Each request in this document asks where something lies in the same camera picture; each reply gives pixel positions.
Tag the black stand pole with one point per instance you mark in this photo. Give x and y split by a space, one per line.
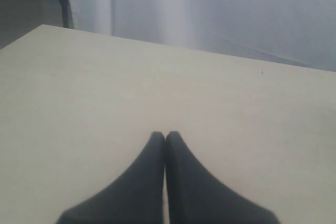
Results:
64 10

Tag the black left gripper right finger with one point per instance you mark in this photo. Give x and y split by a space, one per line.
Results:
196 196

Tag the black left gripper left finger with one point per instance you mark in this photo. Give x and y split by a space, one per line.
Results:
136 196

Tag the white curtain backdrop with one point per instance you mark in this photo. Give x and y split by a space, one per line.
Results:
298 32

